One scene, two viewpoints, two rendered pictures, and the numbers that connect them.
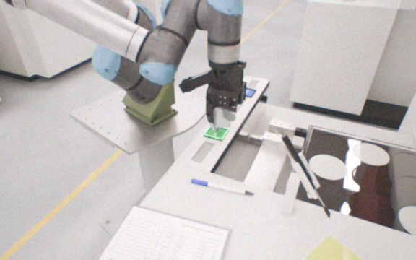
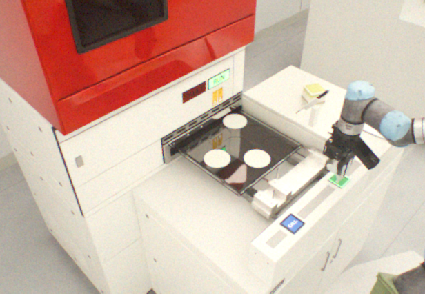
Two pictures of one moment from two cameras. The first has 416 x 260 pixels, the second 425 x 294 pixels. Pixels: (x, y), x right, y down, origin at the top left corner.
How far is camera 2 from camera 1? 1.75 m
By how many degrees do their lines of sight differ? 100
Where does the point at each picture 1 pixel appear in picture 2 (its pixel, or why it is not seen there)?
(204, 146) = (350, 173)
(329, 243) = (314, 91)
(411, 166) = (201, 144)
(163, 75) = not seen: hidden behind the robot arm
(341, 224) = (290, 113)
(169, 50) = not seen: hidden behind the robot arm
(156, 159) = not seen: outside the picture
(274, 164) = (290, 177)
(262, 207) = (325, 127)
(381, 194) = (240, 136)
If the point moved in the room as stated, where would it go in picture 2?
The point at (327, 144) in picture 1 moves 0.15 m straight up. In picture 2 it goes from (241, 174) to (243, 142)
